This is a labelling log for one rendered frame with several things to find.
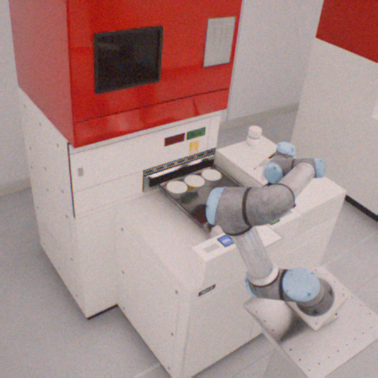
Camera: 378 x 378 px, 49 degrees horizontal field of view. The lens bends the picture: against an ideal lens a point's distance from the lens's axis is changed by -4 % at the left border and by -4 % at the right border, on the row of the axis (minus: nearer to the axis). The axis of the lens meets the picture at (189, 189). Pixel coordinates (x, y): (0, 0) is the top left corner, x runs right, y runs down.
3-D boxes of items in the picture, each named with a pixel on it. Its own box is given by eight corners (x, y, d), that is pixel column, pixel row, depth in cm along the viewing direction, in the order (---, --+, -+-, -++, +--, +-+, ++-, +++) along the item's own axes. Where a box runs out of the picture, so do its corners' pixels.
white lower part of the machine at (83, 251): (41, 253, 290) (24, 151, 242) (143, 215, 333) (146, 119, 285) (87, 327, 246) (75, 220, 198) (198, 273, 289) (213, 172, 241)
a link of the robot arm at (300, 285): (322, 309, 150) (313, 300, 140) (286, 305, 157) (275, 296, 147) (326, 276, 155) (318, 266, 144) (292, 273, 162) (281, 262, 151)
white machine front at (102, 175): (73, 217, 200) (67, 142, 176) (210, 170, 242) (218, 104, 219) (76, 220, 198) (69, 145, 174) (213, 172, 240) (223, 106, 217)
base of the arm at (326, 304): (342, 293, 158) (337, 286, 151) (318, 324, 158) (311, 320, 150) (311, 271, 168) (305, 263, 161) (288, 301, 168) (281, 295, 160)
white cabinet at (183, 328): (116, 312, 257) (113, 207, 209) (237, 254, 307) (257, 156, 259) (177, 395, 217) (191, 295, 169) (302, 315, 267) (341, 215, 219)
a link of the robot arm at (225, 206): (288, 308, 154) (241, 207, 121) (250, 303, 162) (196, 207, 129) (295, 280, 161) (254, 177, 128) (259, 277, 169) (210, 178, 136)
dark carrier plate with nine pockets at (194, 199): (159, 185, 213) (159, 184, 213) (213, 166, 231) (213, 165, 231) (201, 224, 192) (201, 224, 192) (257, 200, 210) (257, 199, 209)
